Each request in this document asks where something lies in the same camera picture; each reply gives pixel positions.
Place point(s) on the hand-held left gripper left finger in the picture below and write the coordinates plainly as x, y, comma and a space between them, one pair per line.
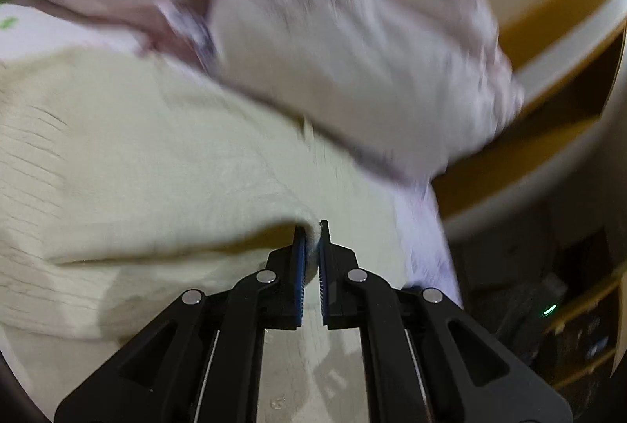
300, 266

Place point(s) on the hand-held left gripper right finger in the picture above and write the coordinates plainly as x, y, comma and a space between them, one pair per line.
324, 276

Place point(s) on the cream knit sweater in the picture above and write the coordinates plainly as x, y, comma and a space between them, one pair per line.
147, 158

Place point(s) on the large pink floral pillow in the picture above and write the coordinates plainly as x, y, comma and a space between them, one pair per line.
362, 50

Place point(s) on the dark device with green light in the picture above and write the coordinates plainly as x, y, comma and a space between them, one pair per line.
548, 309

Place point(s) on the wooden shelf unit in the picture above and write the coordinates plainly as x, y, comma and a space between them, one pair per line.
602, 293

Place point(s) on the pink floral bed sheet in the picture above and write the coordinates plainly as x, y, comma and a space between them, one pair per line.
49, 31

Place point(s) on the wooden bed frame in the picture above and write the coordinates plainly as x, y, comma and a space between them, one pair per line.
539, 148

